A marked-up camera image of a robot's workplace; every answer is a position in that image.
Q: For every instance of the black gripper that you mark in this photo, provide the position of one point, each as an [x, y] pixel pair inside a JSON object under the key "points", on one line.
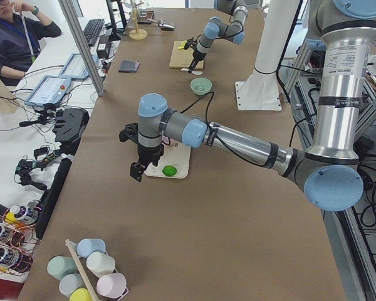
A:
{"points": [[195, 57], [148, 153]]}

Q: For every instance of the white ceramic spoon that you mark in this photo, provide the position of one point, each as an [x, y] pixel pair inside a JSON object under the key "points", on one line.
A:
{"points": [[194, 72]]}

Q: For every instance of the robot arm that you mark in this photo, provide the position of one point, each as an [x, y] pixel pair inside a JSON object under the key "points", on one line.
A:
{"points": [[215, 29], [327, 170]]}

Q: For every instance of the mint green bowl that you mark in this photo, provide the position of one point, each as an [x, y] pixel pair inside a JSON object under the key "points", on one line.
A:
{"points": [[200, 85]]}

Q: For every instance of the pink bowl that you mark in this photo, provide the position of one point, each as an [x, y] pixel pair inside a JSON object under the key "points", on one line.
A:
{"points": [[168, 142]]}

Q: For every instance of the bamboo cutting board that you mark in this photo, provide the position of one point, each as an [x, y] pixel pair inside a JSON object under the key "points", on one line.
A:
{"points": [[180, 58]]}

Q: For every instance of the green lime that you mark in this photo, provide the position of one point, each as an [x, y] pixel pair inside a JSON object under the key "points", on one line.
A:
{"points": [[169, 170]]}

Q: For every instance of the cream rabbit tray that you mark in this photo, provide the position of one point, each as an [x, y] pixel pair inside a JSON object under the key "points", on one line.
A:
{"points": [[176, 155]]}

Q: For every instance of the metal scoop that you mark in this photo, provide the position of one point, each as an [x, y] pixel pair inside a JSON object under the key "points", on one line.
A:
{"points": [[163, 24]]}

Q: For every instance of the wooden cup stand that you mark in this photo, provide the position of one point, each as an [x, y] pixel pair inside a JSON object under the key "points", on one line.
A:
{"points": [[132, 28]]}

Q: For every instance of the grey folded cloth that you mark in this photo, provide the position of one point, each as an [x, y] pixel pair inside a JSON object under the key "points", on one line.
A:
{"points": [[129, 66]]}

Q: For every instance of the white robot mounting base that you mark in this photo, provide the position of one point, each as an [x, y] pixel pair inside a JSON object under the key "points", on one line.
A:
{"points": [[260, 90]]}

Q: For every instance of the white cup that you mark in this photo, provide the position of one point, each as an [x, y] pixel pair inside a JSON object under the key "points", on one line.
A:
{"points": [[100, 264]]}

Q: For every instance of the black keyboard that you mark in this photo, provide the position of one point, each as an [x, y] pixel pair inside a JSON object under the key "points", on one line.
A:
{"points": [[92, 30]]}

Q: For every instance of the teach pendant tablet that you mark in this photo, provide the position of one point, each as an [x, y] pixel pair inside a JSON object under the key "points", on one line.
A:
{"points": [[50, 90], [74, 68]]}

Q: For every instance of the pink cup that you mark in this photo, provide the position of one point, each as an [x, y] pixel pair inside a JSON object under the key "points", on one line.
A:
{"points": [[113, 285]]}

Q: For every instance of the green cup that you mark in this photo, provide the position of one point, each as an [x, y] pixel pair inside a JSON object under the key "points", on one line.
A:
{"points": [[61, 266]]}

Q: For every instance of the grey blue cup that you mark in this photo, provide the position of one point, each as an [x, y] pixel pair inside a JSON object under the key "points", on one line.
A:
{"points": [[70, 283]]}

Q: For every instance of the yellow cup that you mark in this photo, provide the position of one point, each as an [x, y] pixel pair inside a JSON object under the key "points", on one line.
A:
{"points": [[81, 294]]}

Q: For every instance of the seated person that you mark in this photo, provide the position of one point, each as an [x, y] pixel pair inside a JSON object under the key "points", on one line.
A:
{"points": [[22, 26]]}

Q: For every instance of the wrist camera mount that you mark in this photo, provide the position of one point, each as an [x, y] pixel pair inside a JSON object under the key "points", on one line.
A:
{"points": [[190, 43], [130, 132]]}

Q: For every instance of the aluminium frame post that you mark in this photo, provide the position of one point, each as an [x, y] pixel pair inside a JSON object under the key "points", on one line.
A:
{"points": [[79, 38]]}

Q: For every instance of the copper wire bottle basket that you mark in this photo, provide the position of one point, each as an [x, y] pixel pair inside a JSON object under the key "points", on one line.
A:
{"points": [[17, 239]]}

